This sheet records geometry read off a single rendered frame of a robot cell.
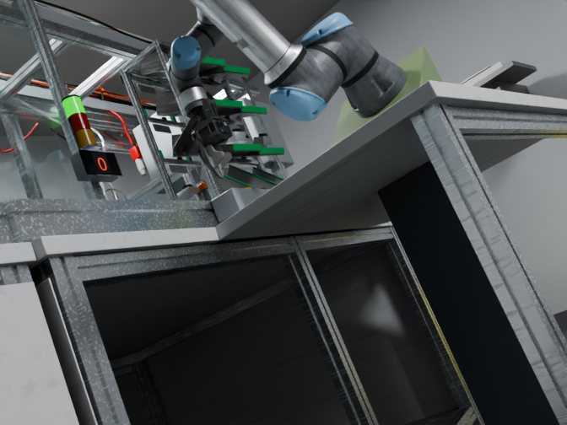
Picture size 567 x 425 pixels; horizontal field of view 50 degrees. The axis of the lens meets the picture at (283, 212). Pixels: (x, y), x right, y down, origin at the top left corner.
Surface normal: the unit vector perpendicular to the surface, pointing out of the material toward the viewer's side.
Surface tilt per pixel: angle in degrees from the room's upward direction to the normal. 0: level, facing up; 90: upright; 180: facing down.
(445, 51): 90
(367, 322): 90
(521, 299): 90
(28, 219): 90
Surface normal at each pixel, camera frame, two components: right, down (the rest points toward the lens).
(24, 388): 0.78, -0.43
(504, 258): -0.65, 0.10
